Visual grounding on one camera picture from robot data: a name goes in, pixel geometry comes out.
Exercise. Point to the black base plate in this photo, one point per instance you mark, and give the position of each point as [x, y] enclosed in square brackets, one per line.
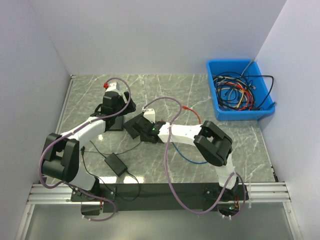
[158, 196]

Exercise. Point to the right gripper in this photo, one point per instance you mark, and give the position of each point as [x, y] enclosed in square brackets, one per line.
[143, 138]

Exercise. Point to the black power adapter with cord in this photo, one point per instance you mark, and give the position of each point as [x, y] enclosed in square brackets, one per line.
[117, 166]

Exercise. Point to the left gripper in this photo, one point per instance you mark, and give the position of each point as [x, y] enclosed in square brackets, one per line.
[131, 107]

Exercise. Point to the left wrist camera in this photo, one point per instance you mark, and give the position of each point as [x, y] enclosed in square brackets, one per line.
[111, 86]

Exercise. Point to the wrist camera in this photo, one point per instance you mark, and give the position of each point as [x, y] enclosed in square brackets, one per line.
[111, 86]
[149, 114]

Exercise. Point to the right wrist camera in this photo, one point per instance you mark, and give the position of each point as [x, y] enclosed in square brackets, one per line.
[149, 114]

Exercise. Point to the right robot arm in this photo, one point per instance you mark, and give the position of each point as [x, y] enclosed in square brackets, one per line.
[214, 145]

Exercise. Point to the black network switch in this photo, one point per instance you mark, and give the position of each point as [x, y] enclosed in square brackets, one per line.
[114, 124]
[134, 126]

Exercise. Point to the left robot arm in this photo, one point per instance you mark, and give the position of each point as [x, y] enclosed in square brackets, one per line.
[60, 158]

